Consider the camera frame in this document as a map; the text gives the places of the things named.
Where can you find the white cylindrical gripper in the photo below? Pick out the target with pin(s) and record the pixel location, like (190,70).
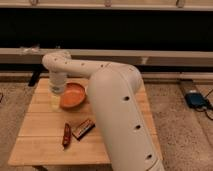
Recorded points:
(57,82)

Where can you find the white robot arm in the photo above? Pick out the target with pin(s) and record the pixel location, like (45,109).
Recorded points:
(111,92)

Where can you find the orange ceramic bowl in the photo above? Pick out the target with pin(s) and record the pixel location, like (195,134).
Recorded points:
(73,95)

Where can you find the light wooden table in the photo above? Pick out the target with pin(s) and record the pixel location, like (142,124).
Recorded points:
(39,141)

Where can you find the brown snack bar package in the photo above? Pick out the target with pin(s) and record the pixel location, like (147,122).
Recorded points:
(81,130)

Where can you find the blue device on floor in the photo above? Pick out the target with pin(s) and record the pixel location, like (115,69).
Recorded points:
(195,100)

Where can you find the black metal bracket leg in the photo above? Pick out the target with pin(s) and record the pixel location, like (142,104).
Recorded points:
(34,78)

